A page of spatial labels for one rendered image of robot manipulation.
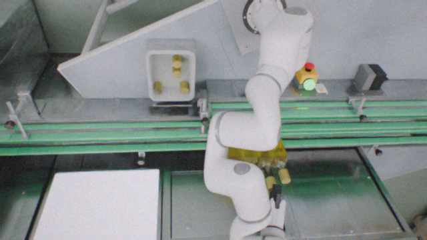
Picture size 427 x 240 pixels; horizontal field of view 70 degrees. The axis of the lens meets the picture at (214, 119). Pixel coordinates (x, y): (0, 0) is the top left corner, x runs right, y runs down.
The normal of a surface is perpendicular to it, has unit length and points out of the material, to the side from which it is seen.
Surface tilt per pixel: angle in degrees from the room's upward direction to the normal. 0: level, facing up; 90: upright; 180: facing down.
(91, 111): 90
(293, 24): 84
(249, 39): 3
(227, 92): 90
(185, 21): 0
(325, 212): 91
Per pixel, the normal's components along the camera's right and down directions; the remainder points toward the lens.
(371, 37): 0.11, 0.69
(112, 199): 0.07, -0.73
